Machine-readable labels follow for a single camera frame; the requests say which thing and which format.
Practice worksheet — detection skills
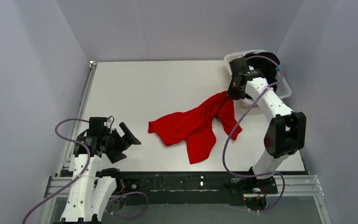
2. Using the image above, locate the red t-shirt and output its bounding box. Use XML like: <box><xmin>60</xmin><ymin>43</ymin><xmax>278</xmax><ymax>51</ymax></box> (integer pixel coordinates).
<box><xmin>148</xmin><ymin>91</ymin><xmax>237</xmax><ymax>164</ymax></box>

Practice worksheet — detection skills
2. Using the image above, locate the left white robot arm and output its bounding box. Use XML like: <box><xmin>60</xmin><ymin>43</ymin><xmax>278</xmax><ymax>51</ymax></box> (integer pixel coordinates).
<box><xmin>59</xmin><ymin>116</ymin><xmax>141</xmax><ymax>224</ymax></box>

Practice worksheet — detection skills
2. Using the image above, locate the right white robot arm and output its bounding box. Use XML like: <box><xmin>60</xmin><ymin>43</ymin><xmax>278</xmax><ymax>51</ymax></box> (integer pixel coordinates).
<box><xmin>222</xmin><ymin>55</ymin><xmax>306</xmax><ymax>213</ymax></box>

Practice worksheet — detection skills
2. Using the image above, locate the black garment in basket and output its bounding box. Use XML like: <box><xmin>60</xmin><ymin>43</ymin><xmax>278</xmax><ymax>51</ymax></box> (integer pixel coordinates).
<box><xmin>244</xmin><ymin>52</ymin><xmax>280</xmax><ymax>84</ymax></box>

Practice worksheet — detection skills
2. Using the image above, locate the white plastic laundry basket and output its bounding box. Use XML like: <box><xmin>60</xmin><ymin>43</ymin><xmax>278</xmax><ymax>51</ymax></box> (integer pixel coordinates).
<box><xmin>224</xmin><ymin>49</ymin><xmax>291</xmax><ymax>106</ymax></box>

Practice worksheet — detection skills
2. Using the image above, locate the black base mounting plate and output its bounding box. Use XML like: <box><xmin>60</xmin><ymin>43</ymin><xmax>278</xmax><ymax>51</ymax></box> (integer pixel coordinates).
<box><xmin>97</xmin><ymin>168</ymin><xmax>281</xmax><ymax>207</ymax></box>

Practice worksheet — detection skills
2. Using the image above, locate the aluminium frame rail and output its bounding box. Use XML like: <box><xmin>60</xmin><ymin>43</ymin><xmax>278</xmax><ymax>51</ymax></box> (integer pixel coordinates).
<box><xmin>38</xmin><ymin>61</ymin><xmax>332</xmax><ymax>224</ymax></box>

